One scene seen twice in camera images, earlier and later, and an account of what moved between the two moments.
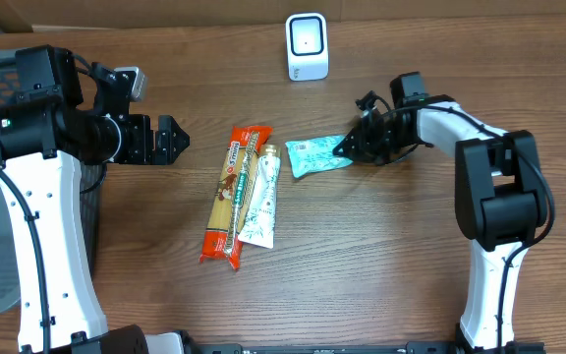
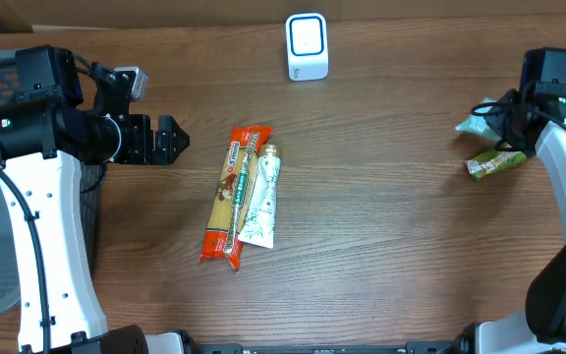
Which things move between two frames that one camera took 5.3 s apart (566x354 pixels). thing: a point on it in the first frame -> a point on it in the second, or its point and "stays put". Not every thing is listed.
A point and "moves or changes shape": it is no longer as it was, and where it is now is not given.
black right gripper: [370, 140] -> [507, 124]
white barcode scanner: [308, 45] stays put
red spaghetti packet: [233, 193] stays put
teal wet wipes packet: [313, 154] moves or changes shape
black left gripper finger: [170, 141] stays put
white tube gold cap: [258, 224] stays put
